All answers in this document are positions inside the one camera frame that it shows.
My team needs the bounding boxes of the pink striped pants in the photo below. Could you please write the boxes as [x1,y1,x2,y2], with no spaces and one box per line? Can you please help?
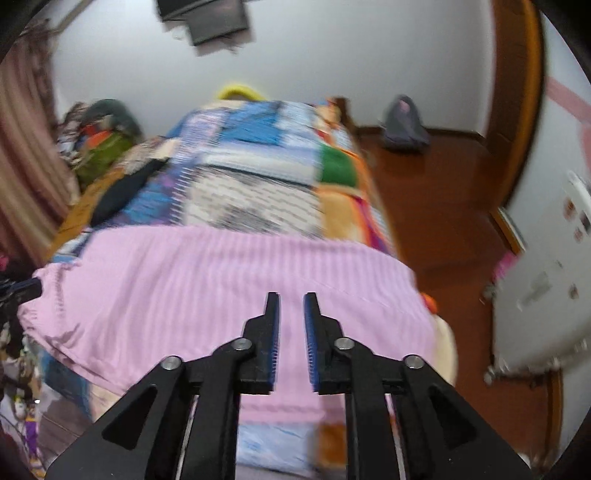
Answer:
[17,225,437,423]

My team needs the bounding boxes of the grey backpack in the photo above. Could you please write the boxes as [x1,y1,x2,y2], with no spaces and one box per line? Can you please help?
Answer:
[381,95,432,151]

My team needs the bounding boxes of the yellow pillow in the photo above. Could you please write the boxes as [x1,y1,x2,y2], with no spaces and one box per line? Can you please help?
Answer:
[217,83,269,101]

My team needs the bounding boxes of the wooden bedpost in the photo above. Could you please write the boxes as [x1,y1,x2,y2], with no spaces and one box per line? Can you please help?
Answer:
[333,97,357,132]

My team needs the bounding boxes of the wooden door frame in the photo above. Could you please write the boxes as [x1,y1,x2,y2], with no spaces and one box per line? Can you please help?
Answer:
[485,0,546,213]

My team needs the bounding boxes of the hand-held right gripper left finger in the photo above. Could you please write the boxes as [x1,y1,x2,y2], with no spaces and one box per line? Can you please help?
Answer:
[44,292,281,480]

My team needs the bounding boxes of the printed purple cloth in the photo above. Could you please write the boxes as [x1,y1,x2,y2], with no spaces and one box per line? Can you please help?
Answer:
[0,318,47,467]

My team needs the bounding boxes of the black cloth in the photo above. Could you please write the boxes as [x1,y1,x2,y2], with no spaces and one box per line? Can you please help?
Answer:
[90,159,171,227]

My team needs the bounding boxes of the patchwork quilt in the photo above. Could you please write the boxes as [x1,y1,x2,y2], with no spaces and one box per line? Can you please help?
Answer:
[39,98,400,474]

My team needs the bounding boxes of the striped brown curtain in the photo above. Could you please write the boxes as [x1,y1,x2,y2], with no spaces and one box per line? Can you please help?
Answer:
[0,28,81,271]

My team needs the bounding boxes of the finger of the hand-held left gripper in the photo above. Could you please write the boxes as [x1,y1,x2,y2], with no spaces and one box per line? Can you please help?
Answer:
[0,278,43,306]

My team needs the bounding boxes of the dark wall-mounted screen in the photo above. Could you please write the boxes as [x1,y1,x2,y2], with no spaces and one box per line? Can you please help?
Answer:
[156,0,252,47]

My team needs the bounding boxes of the dark teal cushion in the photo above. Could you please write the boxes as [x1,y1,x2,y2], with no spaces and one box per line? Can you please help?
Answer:
[92,98,143,136]

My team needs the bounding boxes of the mustard bed sheet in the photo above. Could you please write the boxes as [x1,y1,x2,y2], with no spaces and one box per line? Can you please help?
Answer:
[48,166,139,259]

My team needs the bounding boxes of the orange yellow blanket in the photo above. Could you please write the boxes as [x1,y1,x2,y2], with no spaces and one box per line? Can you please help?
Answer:
[316,97,458,388]

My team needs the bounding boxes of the white refrigerator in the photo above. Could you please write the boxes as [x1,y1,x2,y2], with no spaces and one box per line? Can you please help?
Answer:
[484,171,591,386]

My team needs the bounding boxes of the pink object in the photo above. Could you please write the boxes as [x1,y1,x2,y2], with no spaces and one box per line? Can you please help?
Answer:
[493,253,519,283]

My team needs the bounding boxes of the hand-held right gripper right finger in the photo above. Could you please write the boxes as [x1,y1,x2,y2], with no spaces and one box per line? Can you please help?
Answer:
[303,292,533,480]

